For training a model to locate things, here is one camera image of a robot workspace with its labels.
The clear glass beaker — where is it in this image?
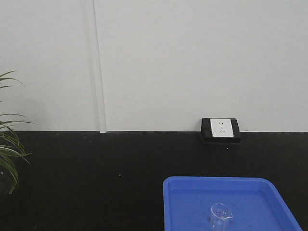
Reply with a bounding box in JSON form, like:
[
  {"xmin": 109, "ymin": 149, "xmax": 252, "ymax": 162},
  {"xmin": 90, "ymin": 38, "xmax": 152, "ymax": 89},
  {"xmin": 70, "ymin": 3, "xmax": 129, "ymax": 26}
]
[{"xmin": 210, "ymin": 203, "xmax": 233, "ymax": 231}]

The blue plastic tray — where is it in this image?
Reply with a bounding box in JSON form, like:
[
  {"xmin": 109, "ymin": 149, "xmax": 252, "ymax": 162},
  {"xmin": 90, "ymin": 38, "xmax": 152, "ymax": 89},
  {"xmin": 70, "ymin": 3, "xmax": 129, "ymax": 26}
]
[{"xmin": 163, "ymin": 177, "xmax": 301, "ymax": 231}]

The green potted plant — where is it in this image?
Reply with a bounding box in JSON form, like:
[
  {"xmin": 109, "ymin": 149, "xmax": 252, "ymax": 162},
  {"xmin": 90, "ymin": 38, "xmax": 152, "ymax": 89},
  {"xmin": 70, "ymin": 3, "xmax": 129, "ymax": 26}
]
[{"xmin": 0, "ymin": 70, "xmax": 37, "ymax": 195}]

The white wall cable conduit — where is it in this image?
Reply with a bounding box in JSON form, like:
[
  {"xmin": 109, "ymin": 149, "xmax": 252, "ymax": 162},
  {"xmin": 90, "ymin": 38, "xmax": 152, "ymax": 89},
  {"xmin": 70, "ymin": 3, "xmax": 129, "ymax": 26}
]
[{"xmin": 91, "ymin": 0, "xmax": 107, "ymax": 133}]

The white wall power socket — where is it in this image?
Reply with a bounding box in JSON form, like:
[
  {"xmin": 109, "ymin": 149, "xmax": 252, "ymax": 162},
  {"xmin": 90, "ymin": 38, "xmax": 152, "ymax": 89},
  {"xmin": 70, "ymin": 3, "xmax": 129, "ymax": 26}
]
[{"xmin": 200, "ymin": 118, "xmax": 241, "ymax": 143}]

